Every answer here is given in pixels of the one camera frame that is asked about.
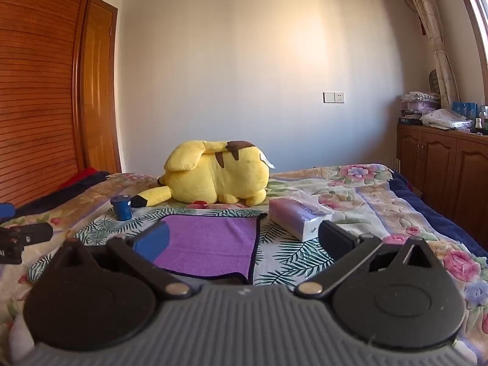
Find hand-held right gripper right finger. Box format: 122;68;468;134
294;220;439;299

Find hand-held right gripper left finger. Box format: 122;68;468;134
53;221;193;299

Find purple towel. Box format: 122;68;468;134
152;213;268;285

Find floral bed sheet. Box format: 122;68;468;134
0;164;488;366

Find blue cup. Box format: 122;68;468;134
110;194;132;222

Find purple tissue pack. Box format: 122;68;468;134
269;194;337;243

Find red cloth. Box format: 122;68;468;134
59;167;100;189

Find yellow plush toy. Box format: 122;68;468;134
131;140;276;207

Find wooden cabinet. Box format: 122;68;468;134
396;122;488;242

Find wooden slatted wardrobe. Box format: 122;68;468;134
0;0;100;210

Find wooden door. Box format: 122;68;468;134
78;0;123;174

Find stack of folded cloths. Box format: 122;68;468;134
400;91;440;114

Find white plastic bag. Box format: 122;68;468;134
419;108;474;130

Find blue boxes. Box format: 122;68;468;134
452;101;479;120

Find woven hand fan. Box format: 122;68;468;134
427;69;442;97

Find beige patterned curtain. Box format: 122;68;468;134
398;0;463;112

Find wooden window frame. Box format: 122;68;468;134
451;0;488;70

